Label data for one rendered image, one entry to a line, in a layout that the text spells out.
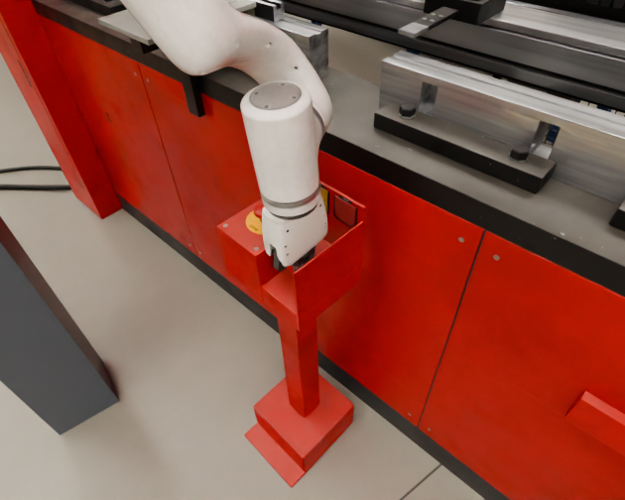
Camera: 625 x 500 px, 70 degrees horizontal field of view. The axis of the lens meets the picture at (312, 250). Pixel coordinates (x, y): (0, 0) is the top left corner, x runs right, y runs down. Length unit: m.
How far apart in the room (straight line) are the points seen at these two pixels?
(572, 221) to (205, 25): 0.53
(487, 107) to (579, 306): 0.33
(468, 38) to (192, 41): 0.67
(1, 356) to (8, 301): 0.17
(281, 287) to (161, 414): 0.83
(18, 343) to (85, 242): 0.92
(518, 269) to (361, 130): 0.35
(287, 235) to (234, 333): 0.99
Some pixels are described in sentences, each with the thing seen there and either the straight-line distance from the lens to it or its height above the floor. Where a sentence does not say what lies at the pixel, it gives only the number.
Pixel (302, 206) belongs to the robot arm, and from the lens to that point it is 0.60.
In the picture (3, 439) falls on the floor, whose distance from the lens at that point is 1.68.
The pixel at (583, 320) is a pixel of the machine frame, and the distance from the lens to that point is 0.76.
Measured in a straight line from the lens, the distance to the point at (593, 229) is 0.71.
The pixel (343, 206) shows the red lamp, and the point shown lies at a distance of 0.74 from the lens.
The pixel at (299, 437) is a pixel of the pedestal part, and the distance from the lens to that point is 1.27.
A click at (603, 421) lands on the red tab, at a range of 0.87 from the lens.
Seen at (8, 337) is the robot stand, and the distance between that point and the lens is 1.25.
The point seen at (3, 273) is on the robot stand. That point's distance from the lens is 1.12.
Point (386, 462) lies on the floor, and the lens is 1.38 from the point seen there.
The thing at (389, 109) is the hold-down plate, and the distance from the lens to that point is 0.83.
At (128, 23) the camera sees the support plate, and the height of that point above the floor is 1.00.
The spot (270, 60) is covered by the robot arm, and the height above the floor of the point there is 1.07.
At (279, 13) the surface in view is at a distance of 1.05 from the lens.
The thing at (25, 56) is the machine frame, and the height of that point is 0.72.
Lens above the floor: 1.30
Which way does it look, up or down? 46 degrees down
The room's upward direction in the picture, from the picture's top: 2 degrees counter-clockwise
